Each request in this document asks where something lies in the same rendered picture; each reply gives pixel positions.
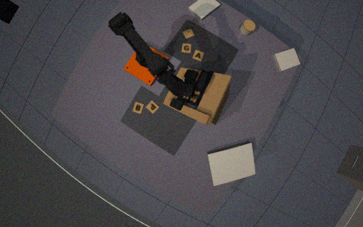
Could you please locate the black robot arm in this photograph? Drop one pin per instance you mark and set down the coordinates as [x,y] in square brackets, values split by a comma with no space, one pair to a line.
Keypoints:
[121,24]

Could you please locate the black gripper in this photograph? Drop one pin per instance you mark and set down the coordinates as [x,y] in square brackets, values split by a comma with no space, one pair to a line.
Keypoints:
[180,101]

